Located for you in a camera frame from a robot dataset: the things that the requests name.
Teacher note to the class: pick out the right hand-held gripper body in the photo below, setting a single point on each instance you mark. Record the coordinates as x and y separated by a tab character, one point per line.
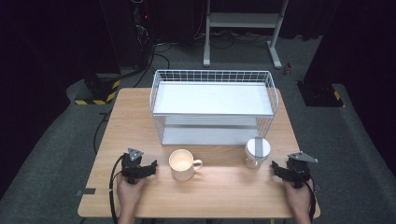
298	169

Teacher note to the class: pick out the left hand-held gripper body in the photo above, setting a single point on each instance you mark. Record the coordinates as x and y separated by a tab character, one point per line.
133	164

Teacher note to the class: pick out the glass jar with white lid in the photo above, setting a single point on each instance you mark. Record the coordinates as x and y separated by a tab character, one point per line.
257	154

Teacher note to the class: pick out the white mug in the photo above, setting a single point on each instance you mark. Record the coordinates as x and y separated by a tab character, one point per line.
182	165

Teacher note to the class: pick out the person's right hand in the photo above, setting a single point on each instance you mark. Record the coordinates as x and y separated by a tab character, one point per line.
298	199

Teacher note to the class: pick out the person's left hand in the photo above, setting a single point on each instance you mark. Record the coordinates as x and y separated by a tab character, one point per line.
129	194

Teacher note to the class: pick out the grey tape strip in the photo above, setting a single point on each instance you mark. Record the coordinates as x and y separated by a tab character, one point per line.
86	192

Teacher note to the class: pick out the black base with yellow mark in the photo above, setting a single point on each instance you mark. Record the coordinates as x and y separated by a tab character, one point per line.
320	95

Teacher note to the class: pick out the black yellow striped base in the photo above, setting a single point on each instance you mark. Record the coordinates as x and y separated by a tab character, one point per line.
101	90

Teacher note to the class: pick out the small red floor object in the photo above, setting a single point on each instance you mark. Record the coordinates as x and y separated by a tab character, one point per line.
288	69

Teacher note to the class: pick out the black equipment tower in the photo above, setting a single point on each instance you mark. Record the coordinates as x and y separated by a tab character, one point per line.
141	31

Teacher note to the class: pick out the white metal stand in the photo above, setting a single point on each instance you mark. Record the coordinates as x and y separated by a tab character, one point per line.
243	20

